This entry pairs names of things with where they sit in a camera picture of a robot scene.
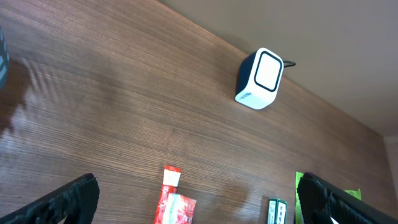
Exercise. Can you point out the red stick sachet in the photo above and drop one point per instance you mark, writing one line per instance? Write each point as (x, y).
(169, 186)

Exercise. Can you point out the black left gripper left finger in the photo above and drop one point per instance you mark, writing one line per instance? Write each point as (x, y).
(74, 202)

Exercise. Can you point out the red tissue packet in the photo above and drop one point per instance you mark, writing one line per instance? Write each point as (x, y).
(179, 209)

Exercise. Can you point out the white barcode scanner box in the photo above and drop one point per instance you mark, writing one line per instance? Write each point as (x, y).
(259, 78)

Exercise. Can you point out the green snack bag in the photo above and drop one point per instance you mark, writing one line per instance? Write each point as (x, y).
(298, 211)

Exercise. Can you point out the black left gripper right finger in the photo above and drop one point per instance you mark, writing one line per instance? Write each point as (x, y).
(322, 202)

